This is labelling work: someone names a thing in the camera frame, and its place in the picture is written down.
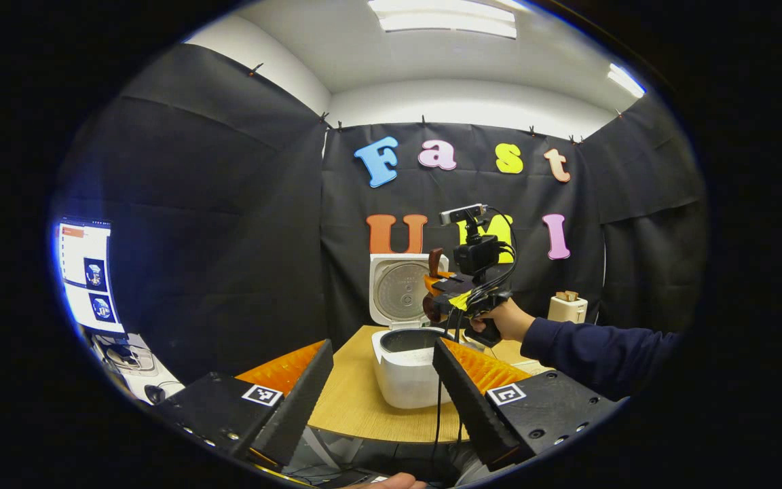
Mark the white rice cooker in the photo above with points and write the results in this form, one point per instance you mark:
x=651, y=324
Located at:
x=404, y=373

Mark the toast slice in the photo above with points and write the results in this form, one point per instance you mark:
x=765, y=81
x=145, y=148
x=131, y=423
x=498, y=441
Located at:
x=566, y=295

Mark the brown wooden spoon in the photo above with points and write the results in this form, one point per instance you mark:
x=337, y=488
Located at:
x=436, y=261

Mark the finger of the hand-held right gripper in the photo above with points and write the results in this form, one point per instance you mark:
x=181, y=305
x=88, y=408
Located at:
x=438, y=282

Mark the computer monitor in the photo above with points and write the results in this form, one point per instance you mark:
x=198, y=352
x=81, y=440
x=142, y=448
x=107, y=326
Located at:
x=89, y=272

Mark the white toaster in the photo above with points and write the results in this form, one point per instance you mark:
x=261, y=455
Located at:
x=566, y=311

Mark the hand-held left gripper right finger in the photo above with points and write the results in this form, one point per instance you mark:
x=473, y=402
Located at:
x=466, y=407

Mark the black backdrop cloth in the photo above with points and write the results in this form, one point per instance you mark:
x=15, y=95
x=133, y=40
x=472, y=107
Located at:
x=228, y=238

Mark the large ceiling light panel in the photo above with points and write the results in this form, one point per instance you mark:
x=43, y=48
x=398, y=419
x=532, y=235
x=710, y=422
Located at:
x=445, y=17

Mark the small ceiling light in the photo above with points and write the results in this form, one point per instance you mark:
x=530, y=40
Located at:
x=625, y=80

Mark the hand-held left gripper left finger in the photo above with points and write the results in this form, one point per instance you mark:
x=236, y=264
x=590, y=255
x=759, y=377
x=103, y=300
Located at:
x=299, y=407

